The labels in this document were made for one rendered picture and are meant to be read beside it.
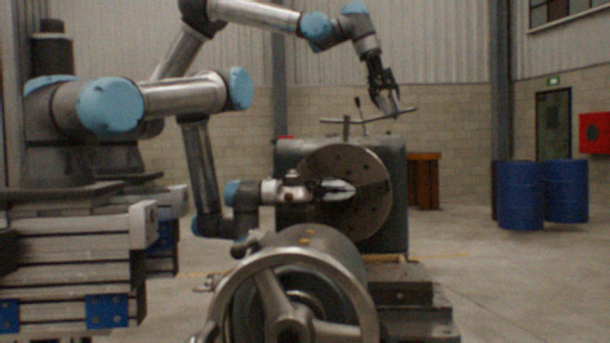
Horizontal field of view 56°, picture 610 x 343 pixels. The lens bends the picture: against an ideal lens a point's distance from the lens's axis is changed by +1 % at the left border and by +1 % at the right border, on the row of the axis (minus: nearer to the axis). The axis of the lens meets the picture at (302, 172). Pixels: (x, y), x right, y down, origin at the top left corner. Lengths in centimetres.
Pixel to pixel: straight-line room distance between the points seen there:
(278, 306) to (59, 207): 86
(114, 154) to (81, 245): 53
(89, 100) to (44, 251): 34
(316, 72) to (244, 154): 228
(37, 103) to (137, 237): 34
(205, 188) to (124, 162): 27
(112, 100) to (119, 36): 1072
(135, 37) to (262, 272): 1147
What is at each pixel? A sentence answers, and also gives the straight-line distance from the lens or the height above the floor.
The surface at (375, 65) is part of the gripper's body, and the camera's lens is 169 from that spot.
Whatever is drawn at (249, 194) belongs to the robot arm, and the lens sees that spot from 158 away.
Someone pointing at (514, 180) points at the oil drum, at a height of 66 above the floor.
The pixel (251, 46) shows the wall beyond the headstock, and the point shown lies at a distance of 1190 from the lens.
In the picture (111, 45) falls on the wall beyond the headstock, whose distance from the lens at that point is 1194.
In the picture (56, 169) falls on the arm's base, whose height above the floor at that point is 120.
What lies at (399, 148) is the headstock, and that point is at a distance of 191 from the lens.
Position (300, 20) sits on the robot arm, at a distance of 161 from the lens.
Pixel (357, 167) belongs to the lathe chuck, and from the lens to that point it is 175.
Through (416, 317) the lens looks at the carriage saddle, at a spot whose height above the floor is 90.
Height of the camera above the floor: 124
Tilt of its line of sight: 3 degrees down
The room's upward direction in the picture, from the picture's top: 2 degrees counter-clockwise
